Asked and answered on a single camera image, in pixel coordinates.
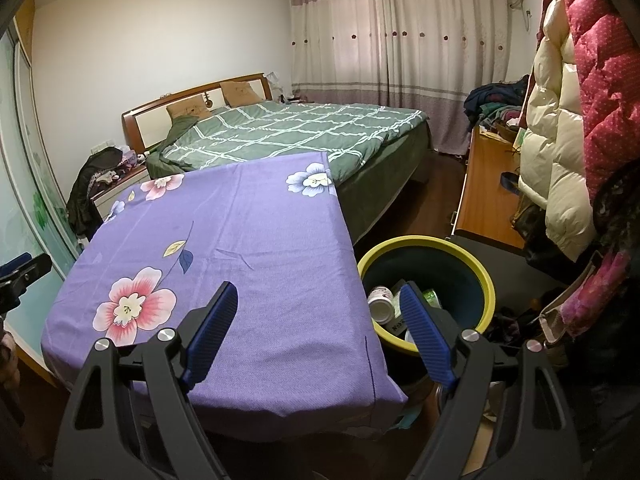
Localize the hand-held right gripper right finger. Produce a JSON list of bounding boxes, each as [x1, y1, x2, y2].
[[399, 281, 583, 480]]

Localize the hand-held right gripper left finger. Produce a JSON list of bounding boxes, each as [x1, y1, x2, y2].
[[52, 281, 239, 480]]

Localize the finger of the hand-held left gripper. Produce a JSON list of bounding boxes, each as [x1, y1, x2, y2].
[[0, 252, 52, 311]]

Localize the white plastic bottle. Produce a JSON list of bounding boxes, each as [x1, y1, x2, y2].
[[367, 285, 401, 326]]

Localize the yellow rim trash bin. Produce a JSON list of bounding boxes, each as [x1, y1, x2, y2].
[[357, 236, 496, 357]]

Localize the dark jacket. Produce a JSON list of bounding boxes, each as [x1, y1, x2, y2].
[[66, 147, 126, 238]]

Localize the purple floral table cloth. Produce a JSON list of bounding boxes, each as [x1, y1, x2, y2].
[[41, 152, 408, 421]]

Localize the white wooden nightstand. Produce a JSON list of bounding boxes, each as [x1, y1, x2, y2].
[[90, 165, 151, 221]]

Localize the painted glass wardrobe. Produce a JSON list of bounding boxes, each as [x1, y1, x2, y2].
[[0, 5, 83, 361]]

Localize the wooden desk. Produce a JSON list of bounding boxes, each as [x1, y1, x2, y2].
[[450, 127, 531, 251]]

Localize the dark green bed sheet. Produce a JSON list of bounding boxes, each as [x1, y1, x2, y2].
[[335, 122, 433, 246]]

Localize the pink floral garment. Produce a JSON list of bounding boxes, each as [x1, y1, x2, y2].
[[560, 250, 633, 338]]

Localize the wooden bed headboard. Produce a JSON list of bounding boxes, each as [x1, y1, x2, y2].
[[121, 72, 275, 153]]

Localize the brown pillow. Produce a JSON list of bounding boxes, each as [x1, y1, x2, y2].
[[220, 80, 266, 107], [166, 101, 208, 120]]

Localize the bed with green quilt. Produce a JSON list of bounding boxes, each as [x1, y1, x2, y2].
[[147, 101, 431, 176]]

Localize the pile of clothes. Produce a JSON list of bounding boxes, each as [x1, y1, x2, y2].
[[463, 76, 531, 133]]

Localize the pink white curtain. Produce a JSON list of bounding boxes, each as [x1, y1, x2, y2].
[[285, 0, 516, 156]]

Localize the red down jacket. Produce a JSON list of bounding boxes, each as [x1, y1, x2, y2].
[[547, 0, 640, 216]]

